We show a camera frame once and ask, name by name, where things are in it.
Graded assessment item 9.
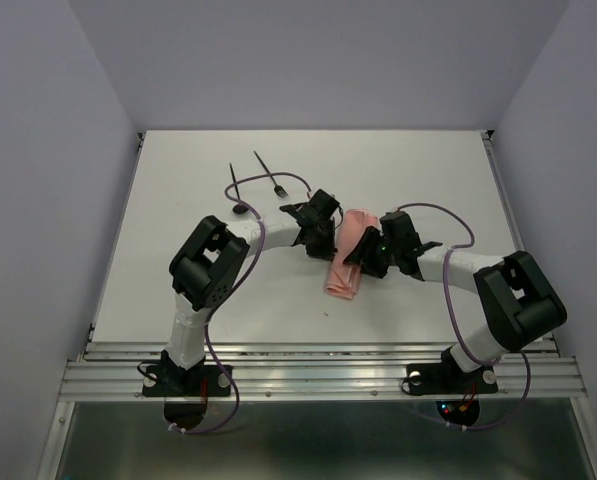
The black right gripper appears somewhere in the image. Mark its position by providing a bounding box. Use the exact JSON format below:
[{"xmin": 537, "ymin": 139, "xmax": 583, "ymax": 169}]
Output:
[{"xmin": 341, "ymin": 225, "xmax": 399, "ymax": 278}]

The pink satin napkin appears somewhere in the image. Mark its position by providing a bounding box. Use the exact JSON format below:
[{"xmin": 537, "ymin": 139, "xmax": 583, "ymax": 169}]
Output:
[{"xmin": 325, "ymin": 209, "xmax": 379, "ymax": 300}]

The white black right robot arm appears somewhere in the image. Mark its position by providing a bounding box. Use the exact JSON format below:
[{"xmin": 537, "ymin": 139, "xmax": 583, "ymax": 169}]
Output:
[{"xmin": 343, "ymin": 211, "xmax": 567, "ymax": 390}]

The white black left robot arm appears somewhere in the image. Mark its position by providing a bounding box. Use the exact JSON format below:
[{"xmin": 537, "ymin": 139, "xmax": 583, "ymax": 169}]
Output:
[{"xmin": 161, "ymin": 190, "xmax": 340, "ymax": 394}]

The black fork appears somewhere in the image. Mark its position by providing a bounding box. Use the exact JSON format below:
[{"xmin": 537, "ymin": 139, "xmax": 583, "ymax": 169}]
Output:
[{"xmin": 253, "ymin": 150, "xmax": 288, "ymax": 199}]

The black spoon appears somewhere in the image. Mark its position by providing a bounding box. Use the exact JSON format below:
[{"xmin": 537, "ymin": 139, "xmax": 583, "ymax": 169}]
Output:
[{"xmin": 229, "ymin": 163, "xmax": 249, "ymax": 215}]

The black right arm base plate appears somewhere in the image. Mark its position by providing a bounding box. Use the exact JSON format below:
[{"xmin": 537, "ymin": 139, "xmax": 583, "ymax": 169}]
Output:
[{"xmin": 400, "ymin": 363, "xmax": 498, "ymax": 396}]

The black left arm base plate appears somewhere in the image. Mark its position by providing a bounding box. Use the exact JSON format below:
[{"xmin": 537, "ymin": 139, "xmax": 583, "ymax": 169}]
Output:
[{"xmin": 138, "ymin": 363, "xmax": 233, "ymax": 398}]

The aluminium frame rail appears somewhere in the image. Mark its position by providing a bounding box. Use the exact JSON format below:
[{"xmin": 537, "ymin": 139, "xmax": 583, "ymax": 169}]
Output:
[{"xmin": 58, "ymin": 340, "xmax": 587, "ymax": 402}]

